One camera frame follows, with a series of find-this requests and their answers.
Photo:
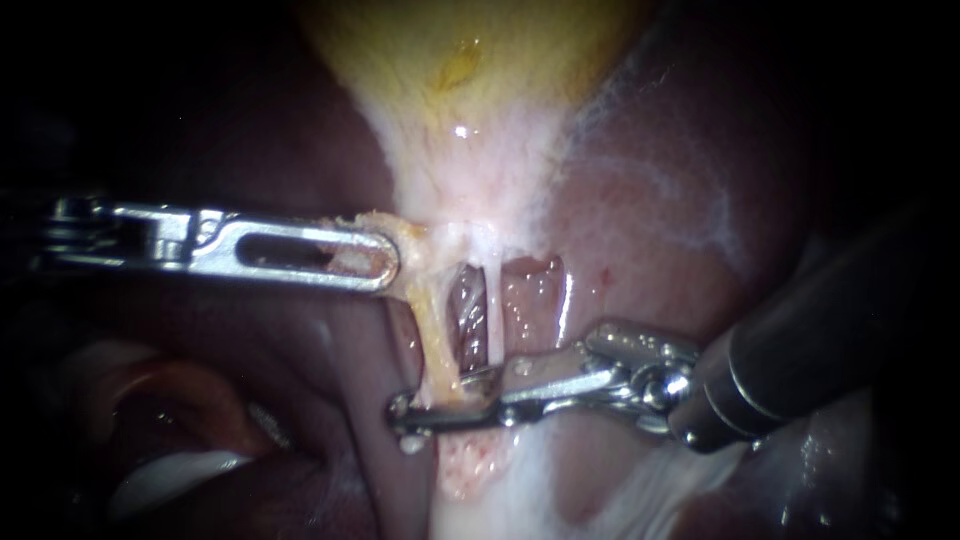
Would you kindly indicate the right arm instrument jaw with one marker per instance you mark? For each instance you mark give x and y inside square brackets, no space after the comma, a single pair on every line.
[450,420]
[547,371]

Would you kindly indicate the right arm instrument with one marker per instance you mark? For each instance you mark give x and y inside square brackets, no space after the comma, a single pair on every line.
[645,367]

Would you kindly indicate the left arm instrument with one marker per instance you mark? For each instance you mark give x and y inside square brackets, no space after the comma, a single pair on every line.
[135,236]

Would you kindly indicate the left arm instrument jaw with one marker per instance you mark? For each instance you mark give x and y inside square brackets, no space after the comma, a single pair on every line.
[300,227]

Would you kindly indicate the gallbladder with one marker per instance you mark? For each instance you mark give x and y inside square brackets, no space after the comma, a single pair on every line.
[465,90]

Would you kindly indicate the dark right arm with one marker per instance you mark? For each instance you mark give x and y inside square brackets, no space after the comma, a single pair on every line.
[810,352]

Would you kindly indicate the white clip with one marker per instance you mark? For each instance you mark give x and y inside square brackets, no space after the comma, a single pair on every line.
[412,444]

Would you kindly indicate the thin tube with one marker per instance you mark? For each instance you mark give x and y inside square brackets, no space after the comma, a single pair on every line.
[495,315]
[439,330]

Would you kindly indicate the dark red liver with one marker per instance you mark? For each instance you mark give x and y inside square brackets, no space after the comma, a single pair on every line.
[660,247]

